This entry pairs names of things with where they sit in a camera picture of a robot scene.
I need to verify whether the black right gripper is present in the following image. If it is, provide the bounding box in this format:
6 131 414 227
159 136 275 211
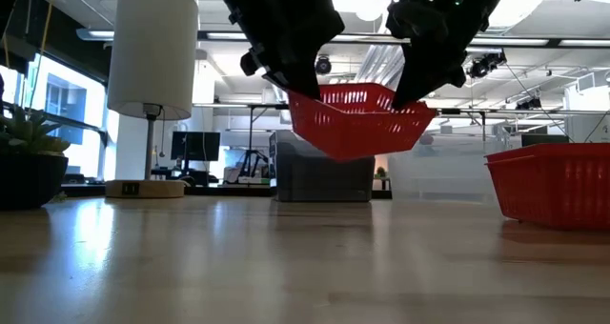
385 0 490 111

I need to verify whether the red slotted plastic basket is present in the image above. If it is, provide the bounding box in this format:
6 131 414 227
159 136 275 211
486 152 610 233
483 142 610 166
287 82 438 162

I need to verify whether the succulent in black pot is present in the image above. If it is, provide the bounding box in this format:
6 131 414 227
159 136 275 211
0 103 71 212

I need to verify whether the white shade table lamp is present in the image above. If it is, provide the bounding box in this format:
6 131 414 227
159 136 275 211
105 0 199 200

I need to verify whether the black ceiling track light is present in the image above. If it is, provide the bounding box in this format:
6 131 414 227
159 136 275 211
515 97 544 111
466 51 508 80

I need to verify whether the black computer monitor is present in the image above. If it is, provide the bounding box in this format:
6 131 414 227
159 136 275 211
520 132 571 148
170 131 222 162

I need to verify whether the long ceiling light bar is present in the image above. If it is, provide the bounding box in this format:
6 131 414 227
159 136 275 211
197 30 610 48

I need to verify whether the black dome ceiling camera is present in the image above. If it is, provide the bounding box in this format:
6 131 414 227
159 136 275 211
315 55 334 76

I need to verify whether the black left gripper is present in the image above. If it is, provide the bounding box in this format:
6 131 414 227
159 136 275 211
233 0 345 101

